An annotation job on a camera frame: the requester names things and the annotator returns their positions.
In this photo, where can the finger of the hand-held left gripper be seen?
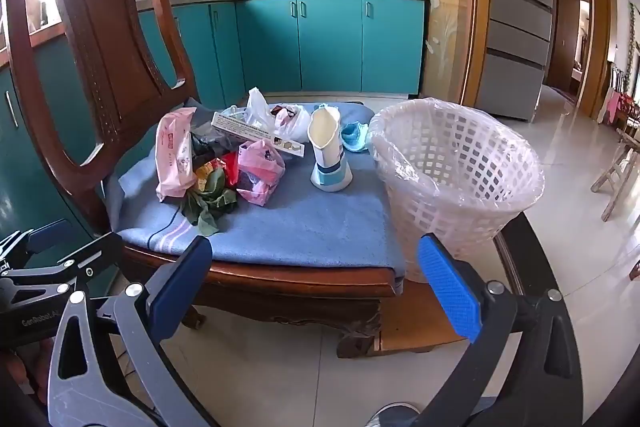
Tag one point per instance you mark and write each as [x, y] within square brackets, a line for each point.
[47, 236]
[90, 257]

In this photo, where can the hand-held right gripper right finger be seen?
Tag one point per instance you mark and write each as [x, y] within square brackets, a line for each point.
[450, 292]

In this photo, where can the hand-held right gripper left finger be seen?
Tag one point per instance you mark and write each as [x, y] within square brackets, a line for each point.
[180, 292]

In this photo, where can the white plastic lattice basket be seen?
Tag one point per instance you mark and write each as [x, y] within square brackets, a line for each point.
[450, 207]

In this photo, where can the green vegetable leaves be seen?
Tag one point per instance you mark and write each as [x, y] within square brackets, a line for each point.
[210, 207]

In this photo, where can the red wrapper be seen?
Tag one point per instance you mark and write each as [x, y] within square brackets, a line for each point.
[227, 169]

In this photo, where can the pink wet wipes pack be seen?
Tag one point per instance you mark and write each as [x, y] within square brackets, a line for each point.
[172, 152]

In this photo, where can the pink plastic bag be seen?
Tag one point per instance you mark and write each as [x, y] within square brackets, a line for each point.
[260, 172]

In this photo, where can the black plastic bag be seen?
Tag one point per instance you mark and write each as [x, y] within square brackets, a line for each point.
[205, 147]

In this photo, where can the long cardboard box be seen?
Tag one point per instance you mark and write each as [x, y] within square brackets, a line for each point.
[240, 129]

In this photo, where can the light blue embossed wipe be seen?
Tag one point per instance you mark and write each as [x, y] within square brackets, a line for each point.
[352, 134]

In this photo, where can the white plastic bag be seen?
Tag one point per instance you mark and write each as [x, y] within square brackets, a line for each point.
[257, 107]

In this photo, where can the white blue paper carton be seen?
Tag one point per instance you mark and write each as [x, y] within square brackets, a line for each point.
[325, 132]

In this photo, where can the blue striped cloth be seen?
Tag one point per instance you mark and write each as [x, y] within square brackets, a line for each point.
[300, 227]

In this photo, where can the small wooden stool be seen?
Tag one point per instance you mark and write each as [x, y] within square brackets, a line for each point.
[617, 167]

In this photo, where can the carved wooden chair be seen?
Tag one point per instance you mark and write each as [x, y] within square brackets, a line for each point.
[100, 32]

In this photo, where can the pink hanging garment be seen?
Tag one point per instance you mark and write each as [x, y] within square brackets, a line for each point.
[611, 107]

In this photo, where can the grey refrigerator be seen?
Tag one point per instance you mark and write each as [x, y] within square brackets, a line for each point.
[515, 32]

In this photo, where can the brown wooden door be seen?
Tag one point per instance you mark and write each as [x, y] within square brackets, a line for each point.
[562, 42]

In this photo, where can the glass door with wooden frame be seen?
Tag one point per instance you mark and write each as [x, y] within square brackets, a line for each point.
[445, 32]

